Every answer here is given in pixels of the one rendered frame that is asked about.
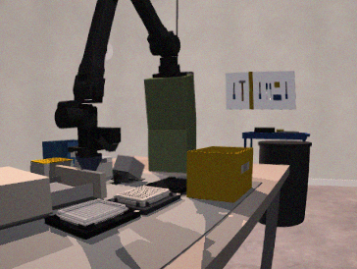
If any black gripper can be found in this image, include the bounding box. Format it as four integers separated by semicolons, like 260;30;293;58
68;126;104;171

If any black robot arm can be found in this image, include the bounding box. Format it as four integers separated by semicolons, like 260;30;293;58
55;0;187;152

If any dark blue bin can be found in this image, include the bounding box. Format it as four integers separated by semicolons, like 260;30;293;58
42;139;78;166

